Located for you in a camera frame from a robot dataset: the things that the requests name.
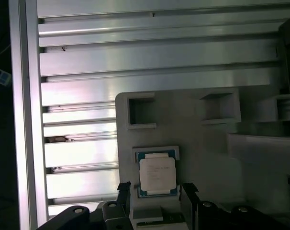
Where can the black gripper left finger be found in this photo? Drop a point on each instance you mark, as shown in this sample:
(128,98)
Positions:
(106,220)

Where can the silver CPU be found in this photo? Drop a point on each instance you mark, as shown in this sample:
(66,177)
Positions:
(157,175)

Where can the grey plastic parts rack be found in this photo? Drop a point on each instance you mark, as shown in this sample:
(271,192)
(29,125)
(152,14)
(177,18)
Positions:
(202,155)

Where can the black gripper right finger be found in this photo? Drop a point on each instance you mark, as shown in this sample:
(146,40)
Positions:
(207,218)

